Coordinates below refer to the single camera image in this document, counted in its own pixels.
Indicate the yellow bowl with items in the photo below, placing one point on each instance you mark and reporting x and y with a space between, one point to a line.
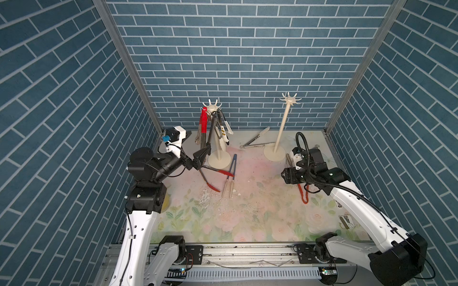
166 203

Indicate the aluminium corner post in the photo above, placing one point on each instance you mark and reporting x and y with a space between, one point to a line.
381 33
110 25

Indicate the small grey clip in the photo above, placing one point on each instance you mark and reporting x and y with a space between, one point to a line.
346 222

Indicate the red tip grey tongs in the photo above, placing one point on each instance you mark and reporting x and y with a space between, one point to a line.
214 178

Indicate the steel tongs red handles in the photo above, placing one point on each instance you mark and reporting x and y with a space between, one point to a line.
304 194

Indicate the red ring steel tongs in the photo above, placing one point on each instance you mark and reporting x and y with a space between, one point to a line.
201 137

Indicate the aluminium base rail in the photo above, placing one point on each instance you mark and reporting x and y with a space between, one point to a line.
233 262

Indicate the cream utensil rack left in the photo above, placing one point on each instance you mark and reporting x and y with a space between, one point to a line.
219 157

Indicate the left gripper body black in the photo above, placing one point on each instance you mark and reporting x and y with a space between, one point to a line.
185 162

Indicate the aluminium corner post left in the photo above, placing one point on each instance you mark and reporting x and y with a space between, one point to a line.
110 25

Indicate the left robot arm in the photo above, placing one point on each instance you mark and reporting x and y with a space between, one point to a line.
146 207

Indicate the black silicone tongs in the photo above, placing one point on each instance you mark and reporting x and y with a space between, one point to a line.
215 129

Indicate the aluminium corner post right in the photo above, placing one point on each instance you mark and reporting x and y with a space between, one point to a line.
381 33

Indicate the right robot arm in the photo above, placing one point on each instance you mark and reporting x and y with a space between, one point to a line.
365 221

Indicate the blue wooden tip tongs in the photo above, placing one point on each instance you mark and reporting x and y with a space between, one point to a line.
231 172

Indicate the cream utensil rack right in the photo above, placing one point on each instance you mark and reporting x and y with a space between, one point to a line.
276 152

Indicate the cream utensil rack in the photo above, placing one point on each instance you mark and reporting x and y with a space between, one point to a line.
276 152
219 157

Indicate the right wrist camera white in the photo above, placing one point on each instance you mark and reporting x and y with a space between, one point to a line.
297 158

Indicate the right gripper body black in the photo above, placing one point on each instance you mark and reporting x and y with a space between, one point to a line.
297 176

